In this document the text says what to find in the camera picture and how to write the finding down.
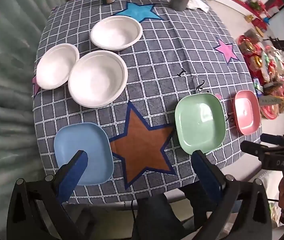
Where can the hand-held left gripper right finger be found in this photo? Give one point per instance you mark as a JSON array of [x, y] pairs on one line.
[[205, 172]]

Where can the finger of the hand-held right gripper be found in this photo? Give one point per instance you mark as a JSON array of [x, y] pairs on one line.
[[269, 138], [253, 148]]

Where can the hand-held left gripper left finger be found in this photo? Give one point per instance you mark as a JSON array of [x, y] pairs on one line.
[[75, 170]]

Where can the blue square plate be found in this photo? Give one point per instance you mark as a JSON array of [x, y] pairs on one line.
[[82, 142]]

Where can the pink square plate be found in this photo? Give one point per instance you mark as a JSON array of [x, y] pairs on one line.
[[246, 112]]

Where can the green square plate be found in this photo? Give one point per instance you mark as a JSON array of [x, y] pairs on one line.
[[199, 122]]

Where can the white paper bowl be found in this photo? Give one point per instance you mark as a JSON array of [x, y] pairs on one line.
[[98, 78], [115, 31], [55, 67]]

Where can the pile of colourful festive packets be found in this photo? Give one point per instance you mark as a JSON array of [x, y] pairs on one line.
[[269, 75]]

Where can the person's legs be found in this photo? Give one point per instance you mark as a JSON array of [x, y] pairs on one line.
[[157, 217]]

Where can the checked tablecloth with stars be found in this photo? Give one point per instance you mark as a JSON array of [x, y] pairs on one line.
[[157, 80]]

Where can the green curtain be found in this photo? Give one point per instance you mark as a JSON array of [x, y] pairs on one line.
[[7, 85]]

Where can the crumpled white tissue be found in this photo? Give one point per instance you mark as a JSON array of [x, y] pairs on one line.
[[198, 4]]

